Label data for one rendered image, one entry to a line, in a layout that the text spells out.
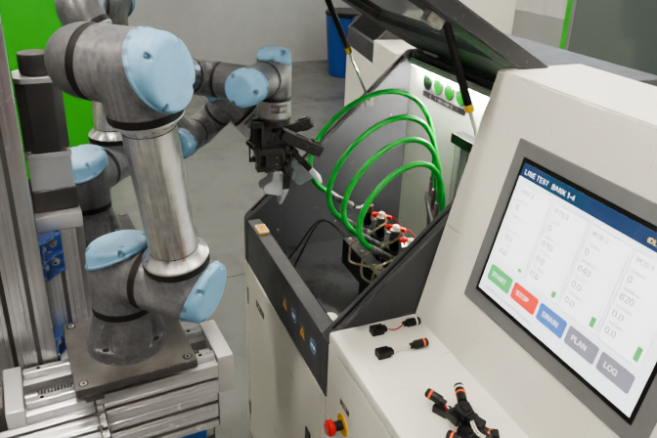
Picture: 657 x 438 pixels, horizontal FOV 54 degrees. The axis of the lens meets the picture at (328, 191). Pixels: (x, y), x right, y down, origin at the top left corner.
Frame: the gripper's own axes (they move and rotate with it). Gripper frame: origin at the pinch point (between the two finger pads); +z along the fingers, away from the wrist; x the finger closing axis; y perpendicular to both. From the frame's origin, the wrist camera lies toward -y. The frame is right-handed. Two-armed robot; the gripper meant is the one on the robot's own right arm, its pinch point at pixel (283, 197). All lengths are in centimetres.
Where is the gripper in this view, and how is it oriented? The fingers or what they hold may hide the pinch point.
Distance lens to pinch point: 151.9
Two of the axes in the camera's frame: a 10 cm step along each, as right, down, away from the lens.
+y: -9.2, 1.2, -3.6
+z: -0.3, 9.2, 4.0
